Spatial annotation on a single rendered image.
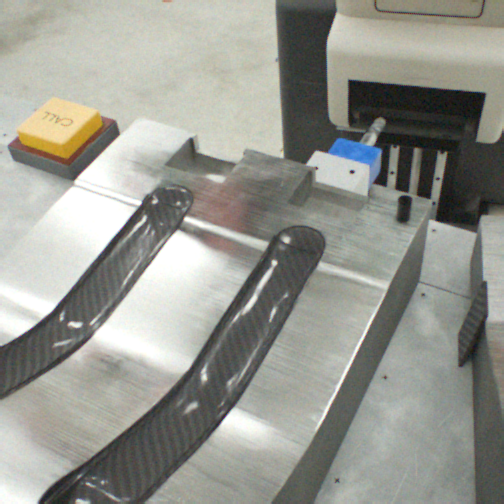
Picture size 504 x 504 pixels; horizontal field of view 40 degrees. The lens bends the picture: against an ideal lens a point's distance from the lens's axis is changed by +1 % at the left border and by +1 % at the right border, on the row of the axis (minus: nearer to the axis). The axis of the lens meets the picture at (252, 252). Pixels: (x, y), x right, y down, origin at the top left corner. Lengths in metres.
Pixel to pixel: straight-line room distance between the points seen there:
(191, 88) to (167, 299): 1.81
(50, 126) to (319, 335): 0.39
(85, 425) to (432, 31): 0.63
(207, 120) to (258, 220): 1.61
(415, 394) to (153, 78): 1.91
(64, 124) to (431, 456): 0.46
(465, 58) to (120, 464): 0.62
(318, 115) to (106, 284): 0.87
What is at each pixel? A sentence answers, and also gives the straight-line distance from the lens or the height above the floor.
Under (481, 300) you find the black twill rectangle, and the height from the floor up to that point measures 0.86.
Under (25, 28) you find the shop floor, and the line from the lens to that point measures 2.76.
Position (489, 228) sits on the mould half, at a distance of 0.55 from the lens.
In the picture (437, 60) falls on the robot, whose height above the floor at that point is 0.79.
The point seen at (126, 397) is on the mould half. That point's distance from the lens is 0.42.
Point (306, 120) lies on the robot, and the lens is 1.32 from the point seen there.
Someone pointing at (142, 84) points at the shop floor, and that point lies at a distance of 2.31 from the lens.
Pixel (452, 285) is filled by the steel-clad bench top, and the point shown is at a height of 0.80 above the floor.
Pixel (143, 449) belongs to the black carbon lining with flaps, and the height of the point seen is 0.90.
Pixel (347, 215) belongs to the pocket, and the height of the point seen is 0.86.
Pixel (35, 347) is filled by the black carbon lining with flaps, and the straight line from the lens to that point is 0.47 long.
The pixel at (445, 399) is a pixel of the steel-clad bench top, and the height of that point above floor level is 0.80.
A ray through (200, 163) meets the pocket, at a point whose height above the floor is 0.86.
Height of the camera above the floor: 1.24
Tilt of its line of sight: 47 degrees down
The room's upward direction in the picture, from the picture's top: 7 degrees counter-clockwise
